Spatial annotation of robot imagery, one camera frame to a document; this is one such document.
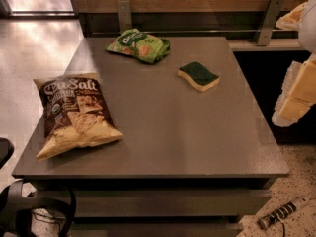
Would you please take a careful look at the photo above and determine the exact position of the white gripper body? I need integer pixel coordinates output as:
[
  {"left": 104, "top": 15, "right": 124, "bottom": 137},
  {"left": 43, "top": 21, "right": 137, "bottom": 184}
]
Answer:
[{"left": 298, "top": 0, "right": 316, "bottom": 53}]

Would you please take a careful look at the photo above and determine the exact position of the grey table with drawers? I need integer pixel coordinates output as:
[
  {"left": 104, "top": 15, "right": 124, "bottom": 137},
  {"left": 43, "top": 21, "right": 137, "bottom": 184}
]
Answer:
[{"left": 13, "top": 37, "right": 289, "bottom": 237}]

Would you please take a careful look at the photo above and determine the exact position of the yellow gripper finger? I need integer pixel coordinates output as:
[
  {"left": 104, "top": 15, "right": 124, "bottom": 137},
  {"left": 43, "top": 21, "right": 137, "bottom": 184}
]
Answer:
[
  {"left": 276, "top": 2, "right": 307, "bottom": 31},
  {"left": 272, "top": 59, "right": 316, "bottom": 127}
]

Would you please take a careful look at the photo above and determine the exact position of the left metal wall bracket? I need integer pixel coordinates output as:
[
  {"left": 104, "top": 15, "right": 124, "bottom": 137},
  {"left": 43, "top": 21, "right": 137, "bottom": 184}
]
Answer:
[{"left": 118, "top": 0, "right": 132, "bottom": 32}]

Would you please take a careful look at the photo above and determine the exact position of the white power strip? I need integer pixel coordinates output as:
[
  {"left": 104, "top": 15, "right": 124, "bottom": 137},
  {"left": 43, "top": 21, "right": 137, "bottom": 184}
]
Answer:
[{"left": 258, "top": 197, "right": 310, "bottom": 230}]

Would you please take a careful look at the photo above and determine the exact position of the green and yellow sponge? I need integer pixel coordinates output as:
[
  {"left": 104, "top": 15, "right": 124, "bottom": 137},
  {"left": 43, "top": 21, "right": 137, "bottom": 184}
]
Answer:
[{"left": 178, "top": 61, "right": 220, "bottom": 92}]

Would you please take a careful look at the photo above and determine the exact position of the brown sea salt chip bag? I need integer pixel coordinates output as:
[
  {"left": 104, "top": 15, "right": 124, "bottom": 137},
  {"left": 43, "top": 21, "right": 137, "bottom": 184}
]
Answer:
[{"left": 34, "top": 73, "right": 123, "bottom": 160}]

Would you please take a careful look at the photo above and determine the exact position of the green snack bag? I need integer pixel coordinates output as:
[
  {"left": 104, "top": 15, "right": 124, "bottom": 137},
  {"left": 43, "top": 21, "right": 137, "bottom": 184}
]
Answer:
[{"left": 106, "top": 29, "right": 171, "bottom": 64}]

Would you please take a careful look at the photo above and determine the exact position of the metal wall bracket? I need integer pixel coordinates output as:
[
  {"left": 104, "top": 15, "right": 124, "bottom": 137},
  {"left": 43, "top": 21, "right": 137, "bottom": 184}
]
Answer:
[
  {"left": 118, "top": 0, "right": 132, "bottom": 32},
  {"left": 254, "top": 0, "right": 284, "bottom": 46}
]

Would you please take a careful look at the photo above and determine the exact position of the right metal wall bracket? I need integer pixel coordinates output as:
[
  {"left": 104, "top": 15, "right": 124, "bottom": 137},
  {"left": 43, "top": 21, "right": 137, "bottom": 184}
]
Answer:
[{"left": 254, "top": 0, "right": 284, "bottom": 46}]

